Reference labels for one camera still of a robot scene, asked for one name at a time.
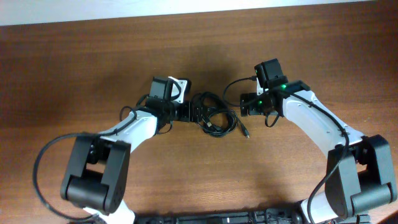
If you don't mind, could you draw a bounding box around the right camera cable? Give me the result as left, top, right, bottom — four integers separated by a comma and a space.
222, 76, 351, 224

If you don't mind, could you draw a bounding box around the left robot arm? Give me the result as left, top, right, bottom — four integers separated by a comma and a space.
60, 96, 192, 223

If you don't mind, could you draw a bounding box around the black USB cable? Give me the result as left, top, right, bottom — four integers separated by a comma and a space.
195, 102, 240, 138
190, 91, 251, 139

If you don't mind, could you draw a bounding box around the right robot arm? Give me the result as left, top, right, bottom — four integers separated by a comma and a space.
239, 81, 397, 223

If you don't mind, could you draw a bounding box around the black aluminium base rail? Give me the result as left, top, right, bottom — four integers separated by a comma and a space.
133, 208, 371, 224

